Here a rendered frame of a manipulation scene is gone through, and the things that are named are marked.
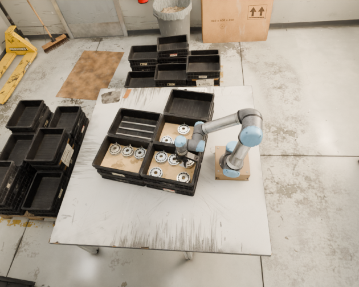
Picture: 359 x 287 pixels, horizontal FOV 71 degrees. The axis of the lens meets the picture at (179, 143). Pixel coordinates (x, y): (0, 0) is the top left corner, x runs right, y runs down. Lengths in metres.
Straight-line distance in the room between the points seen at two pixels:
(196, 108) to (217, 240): 1.13
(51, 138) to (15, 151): 0.47
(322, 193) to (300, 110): 1.11
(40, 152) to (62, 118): 0.56
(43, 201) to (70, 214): 0.76
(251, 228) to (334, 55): 3.20
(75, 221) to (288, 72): 3.29
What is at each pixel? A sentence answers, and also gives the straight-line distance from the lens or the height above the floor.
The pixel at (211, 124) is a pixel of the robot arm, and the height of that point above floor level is 1.26.
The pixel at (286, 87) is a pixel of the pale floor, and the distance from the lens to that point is 3.81.
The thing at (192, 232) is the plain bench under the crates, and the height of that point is 0.70.
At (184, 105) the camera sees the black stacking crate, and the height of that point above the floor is 0.83.
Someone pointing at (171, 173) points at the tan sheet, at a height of 0.83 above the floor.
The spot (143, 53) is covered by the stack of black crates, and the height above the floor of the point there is 0.38.
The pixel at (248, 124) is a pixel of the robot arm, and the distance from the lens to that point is 1.44.
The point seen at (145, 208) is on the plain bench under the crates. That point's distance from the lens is 2.03.
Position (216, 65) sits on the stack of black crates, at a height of 0.49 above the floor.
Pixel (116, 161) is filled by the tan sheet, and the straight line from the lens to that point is 2.12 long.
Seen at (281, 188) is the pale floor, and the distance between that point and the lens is 2.90.
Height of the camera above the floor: 2.56
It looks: 56 degrees down
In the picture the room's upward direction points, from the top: 10 degrees counter-clockwise
